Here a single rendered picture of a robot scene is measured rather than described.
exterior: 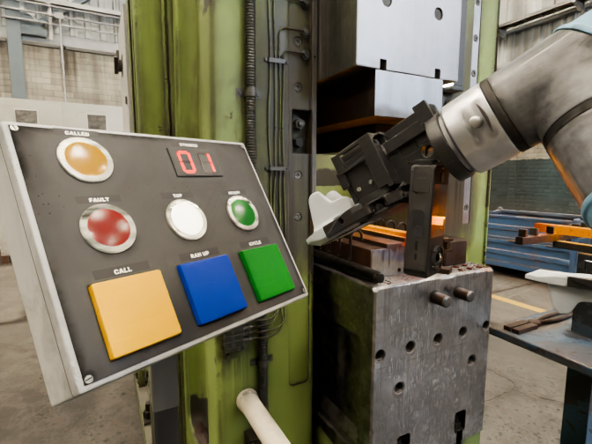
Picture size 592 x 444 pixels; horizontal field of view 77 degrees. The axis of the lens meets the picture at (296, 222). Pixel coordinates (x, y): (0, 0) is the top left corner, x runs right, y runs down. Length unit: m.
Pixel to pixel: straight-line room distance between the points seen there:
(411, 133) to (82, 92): 6.41
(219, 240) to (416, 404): 0.66
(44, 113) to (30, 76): 0.89
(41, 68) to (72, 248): 6.37
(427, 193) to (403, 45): 0.58
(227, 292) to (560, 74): 0.39
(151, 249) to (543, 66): 0.41
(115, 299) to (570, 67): 0.44
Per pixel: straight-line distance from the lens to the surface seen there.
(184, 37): 1.25
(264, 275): 0.53
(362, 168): 0.41
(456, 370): 1.06
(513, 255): 4.82
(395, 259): 0.90
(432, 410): 1.05
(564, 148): 0.35
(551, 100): 0.36
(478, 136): 0.37
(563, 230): 1.24
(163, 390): 0.63
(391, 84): 0.88
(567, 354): 1.11
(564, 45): 0.37
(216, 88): 0.84
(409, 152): 0.41
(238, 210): 0.56
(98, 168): 0.48
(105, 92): 6.70
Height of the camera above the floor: 1.15
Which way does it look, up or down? 7 degrees down
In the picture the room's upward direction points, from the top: straight up
